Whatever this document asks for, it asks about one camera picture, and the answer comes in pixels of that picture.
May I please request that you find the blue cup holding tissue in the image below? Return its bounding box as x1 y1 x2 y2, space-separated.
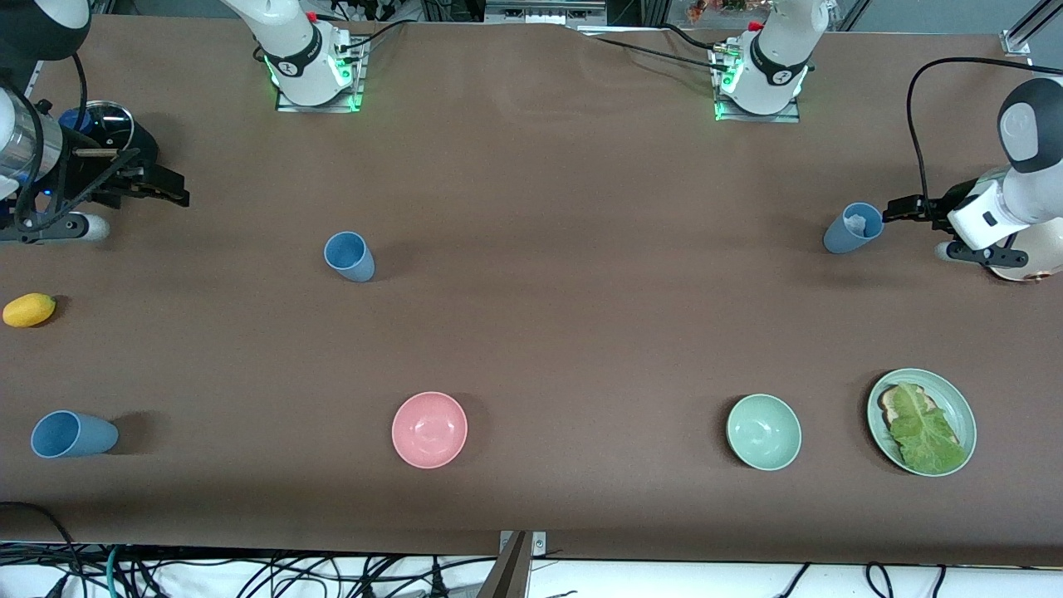
823 203 884 255

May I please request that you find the blue plastic cup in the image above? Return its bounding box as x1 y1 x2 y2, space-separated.
31 411 119 459
323 232 375 283

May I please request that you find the metal base plate right arm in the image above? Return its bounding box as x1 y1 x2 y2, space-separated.
275 37 367 114

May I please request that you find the metal base plate left arm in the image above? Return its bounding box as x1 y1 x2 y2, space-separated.
713 43 802 125

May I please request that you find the cream toaster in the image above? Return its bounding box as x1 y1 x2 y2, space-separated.
988 223 1063 284

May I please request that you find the black pot with glass lid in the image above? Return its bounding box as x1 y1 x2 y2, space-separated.
48 100 159 190

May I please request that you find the yellow lemon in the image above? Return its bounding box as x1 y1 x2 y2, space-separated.
2 293 56 328

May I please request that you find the toast bread slice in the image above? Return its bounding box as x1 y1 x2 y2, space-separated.
880 384 963 449

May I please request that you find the pale green plate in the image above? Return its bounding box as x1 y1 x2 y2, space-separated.
867 369 977 478

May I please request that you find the green lettuce leaf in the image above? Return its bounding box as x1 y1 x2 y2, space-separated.
890 384 967 473

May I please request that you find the pale green bowl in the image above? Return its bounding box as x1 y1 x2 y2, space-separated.
726 394 803 472

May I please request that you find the pink bowl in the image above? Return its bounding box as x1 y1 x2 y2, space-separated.
391 391 468 469

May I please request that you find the silver device box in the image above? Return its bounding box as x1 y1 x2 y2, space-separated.
484 0 608 26

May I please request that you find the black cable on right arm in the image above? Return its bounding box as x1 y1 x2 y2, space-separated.
4 54 142 238

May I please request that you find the black cable at arm base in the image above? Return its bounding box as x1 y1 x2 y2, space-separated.
336 18 416 52

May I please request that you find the short black cable on table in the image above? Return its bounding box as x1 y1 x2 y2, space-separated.
660 23 727 52

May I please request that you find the long black cable on table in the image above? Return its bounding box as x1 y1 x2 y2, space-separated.
581 32 732 76

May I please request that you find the black looped floor cable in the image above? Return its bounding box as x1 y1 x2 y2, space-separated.
0 501 80 574

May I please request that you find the grey metal table bracket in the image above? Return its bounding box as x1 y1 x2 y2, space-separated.
478 531 547 598

